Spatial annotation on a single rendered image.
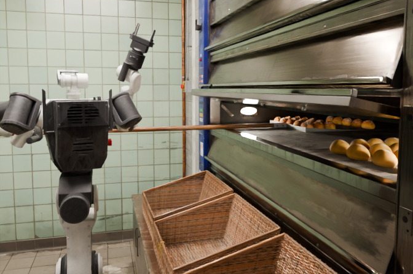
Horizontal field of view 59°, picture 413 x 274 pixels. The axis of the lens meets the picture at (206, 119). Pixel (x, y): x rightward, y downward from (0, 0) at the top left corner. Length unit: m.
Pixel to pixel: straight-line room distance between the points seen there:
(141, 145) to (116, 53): 0.88
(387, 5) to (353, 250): 0.71
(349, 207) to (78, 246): 1.16
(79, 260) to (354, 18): 1.47
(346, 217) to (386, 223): 0.16
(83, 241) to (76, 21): 2.21
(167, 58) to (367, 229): 2.69
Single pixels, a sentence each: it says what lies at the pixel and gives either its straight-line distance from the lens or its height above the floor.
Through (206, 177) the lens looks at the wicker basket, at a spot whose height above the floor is 0.81.
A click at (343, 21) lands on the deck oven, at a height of 1.65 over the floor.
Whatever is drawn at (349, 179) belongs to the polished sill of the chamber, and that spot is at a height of 1.16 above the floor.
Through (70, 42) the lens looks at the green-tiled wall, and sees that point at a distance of 3.51.
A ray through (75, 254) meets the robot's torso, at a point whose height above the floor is 0.71.
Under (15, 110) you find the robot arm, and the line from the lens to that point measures 1.63.
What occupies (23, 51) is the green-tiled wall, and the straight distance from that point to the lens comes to 3.56.
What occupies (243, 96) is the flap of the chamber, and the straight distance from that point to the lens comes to 1.62.
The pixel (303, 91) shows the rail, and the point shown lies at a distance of 1.17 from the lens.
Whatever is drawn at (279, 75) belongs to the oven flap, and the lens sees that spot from 1.60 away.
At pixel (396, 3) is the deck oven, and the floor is 1.66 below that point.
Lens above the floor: 1.44
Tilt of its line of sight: 5 degrees down
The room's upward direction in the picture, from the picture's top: straight up
